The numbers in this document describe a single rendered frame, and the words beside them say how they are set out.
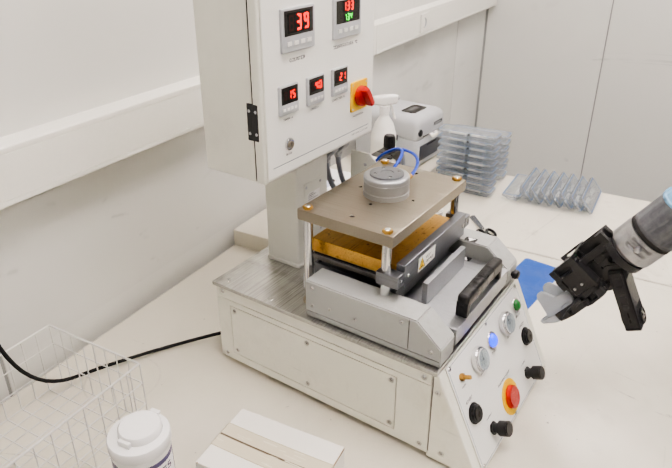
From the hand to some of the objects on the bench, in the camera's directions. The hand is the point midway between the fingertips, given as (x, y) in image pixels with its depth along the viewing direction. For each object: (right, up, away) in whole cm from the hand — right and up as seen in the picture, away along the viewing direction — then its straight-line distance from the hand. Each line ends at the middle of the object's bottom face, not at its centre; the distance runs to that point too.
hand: (550, 320), depth 112 cm
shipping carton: (-48, -24, -18) cm, 56 cm away
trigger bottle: (-23, +33, +88) cm, 97 cm away
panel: (-6, -16, -4) cm, 18 cm away
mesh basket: (-87, -20, -10) cm, 89 cm away
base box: (-28, -9, +12) cm, 32 cm away
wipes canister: (-66, -24, -18) cm, 73 cm away
